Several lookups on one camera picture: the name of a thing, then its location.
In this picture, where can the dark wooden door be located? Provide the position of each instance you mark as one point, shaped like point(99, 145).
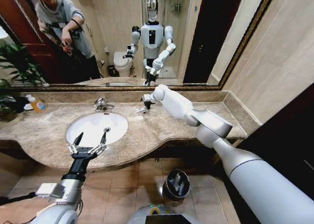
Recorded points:
point(289, 125)

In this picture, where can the small white dish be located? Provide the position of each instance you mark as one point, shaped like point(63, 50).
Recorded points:
point(28, 107)

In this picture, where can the white robot front shell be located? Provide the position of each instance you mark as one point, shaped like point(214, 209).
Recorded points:
point(157, 215)

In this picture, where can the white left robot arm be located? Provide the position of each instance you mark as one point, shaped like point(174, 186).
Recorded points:
point(61, 210)

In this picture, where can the green potted plant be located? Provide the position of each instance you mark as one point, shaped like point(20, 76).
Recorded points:
point(17, 64)

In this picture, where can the chrome faucet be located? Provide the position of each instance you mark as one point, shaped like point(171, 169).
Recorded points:
point(100, 103)

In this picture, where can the round black trash bin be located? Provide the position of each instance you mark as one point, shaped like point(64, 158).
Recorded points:
point(177, 194)

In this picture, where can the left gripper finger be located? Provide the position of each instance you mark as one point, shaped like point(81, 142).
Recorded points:
point(100, 146)
point(74, 146)

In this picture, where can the white oval sink basin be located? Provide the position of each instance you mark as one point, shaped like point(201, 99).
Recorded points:
point(93, 125)

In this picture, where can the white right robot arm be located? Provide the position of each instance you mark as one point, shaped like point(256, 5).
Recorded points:
point(247, 170)

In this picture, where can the white crumpled trash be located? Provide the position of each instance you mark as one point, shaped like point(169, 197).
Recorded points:
point(177, 182)

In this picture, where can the orange soap pump bottle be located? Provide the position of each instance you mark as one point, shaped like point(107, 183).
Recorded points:
point(39, 105)

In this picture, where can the gold framed wall mirror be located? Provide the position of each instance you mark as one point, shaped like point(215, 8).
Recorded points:
point(220, 25)

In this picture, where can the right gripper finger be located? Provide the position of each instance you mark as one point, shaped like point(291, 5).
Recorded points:
point(140, 110)
point(148, 107)

